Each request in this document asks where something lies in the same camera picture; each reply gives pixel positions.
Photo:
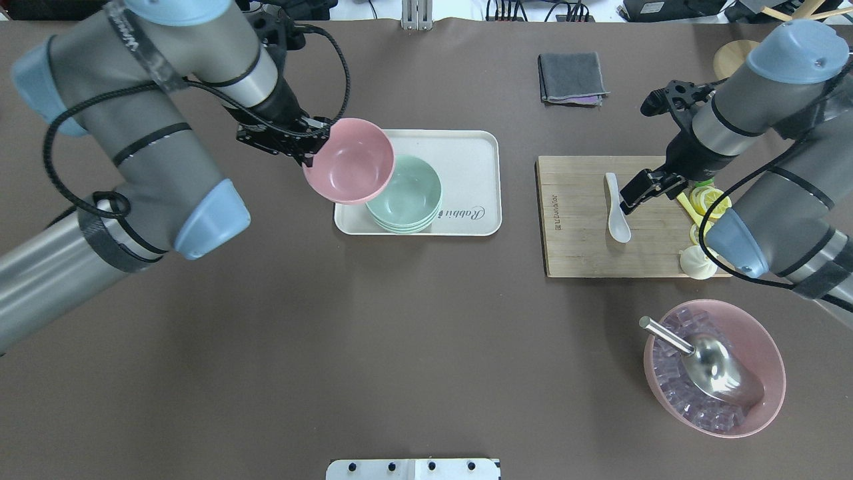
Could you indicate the white steamed bun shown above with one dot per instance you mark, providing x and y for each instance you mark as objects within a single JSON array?
[{"x": 697, "y": 265}]

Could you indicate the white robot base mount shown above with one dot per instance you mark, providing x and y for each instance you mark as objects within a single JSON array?
[{"x": 415, "y": 468}]

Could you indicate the bamboo cutting board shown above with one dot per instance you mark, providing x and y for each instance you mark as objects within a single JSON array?
[{"x": 574, "y": 203}]

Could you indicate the cream rabbit tray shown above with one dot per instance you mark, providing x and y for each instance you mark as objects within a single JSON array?
[{"x": 467, "y": 162}]

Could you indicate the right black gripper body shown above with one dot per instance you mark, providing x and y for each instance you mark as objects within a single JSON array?
[{"x": 681, "y": 156}]

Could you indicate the small pink bowl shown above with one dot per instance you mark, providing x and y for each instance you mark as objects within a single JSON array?
[{"x": 355, "y": 164}]

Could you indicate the yellow plastic knife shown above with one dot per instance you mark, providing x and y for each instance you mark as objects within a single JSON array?
[{"x": 690, "y": 210}]

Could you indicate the lemon slice front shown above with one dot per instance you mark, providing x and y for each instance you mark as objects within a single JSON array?
[{"x": 703, "y": 197}]

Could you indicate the white ceramic spoon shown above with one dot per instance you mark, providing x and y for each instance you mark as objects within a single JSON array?
[{"x": 616, "y": 220}]

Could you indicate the large pink ice bowl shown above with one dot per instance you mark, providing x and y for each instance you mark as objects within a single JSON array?
[{"x": 749, "y": 342}]

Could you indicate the top green bowl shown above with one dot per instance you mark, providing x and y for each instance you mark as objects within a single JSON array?
[{"x": 411, "y": 199}]

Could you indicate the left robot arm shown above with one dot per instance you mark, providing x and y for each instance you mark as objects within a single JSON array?
[{"x": 112, "y": 77}]

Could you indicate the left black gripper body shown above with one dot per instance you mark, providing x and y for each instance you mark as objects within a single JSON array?
[{"x": 282, "y": 106}]

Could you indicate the purple cloth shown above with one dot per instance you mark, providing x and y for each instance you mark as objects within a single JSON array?
[{"x": 579, "y": 100}]

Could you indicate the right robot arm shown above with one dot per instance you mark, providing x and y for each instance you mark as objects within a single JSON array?
[{"x": 796, "y": 83}]

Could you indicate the lemon slice under knife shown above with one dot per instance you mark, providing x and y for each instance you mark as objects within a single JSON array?
[{"x": 694, "y": 232}]

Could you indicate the metal ice scoop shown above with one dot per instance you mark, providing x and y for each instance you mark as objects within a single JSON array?
[{"x": 710, "y": 366}]

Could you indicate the grey folded cloth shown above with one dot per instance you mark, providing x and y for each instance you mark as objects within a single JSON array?
[{"x": 570, "y": 74}]

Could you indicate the wooden cup stand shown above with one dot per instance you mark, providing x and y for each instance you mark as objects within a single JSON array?
[{"x": 733, "y": 54}]

